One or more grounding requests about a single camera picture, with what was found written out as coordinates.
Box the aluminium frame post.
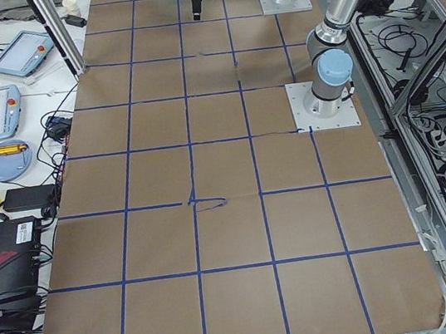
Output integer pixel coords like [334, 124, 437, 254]
[26, 0, 86, 76]

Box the upper teach pendant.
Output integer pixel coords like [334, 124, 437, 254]
[0, 30, 55, 77]

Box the black power adapter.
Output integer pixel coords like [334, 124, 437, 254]
[2, 184, 55, 213]

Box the grey cloth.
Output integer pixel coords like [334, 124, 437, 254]
[0, 0, 71, 23]

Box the blue plate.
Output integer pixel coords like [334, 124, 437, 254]
[0, 139, 32, 182]

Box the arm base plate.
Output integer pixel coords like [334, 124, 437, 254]
[285, 81, 361, 133]
[259, 0, 312, 16]

